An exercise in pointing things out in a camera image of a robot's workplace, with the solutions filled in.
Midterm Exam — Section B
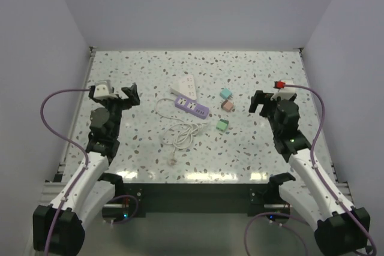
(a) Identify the green plug adapter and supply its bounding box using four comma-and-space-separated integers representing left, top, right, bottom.
216, 119, 229, 132

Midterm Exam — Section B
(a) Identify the white triangular power strip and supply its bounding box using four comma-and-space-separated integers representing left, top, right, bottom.
170, 74, 197, 101

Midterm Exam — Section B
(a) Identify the pink plug adapter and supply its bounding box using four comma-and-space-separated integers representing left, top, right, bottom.
221, 100, 234, 112

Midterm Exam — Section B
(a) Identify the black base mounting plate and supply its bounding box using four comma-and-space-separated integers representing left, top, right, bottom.
125, 183, 291, 218

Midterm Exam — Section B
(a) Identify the white power cord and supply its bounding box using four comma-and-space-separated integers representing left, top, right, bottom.
155, 98, 211, 167

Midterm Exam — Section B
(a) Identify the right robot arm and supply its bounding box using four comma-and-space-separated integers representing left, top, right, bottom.
249, 83, 377, 255

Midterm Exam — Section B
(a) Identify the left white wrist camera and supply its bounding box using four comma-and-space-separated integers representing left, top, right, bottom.
92, 80, 116, 100

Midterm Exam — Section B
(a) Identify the teal plug adapter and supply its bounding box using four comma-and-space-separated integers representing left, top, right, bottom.
220, 88, 233, 100

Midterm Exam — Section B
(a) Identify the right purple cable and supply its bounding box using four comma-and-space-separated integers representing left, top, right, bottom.
243, 84, 377, 256

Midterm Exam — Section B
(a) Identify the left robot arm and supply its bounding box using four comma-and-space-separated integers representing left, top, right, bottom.
32, 80, 140, 255

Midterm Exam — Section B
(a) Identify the purple power strip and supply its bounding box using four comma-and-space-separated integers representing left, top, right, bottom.
175, 95, 209, 119

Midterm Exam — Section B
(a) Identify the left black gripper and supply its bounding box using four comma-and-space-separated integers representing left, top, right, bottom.
99, 84, 139, 138

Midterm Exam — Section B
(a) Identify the purple cable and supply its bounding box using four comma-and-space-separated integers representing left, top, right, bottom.
243, 84, 377, 256
40, 88, 94, 253

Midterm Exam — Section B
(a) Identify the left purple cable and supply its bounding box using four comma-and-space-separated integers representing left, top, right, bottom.
40, 88, 94, 253

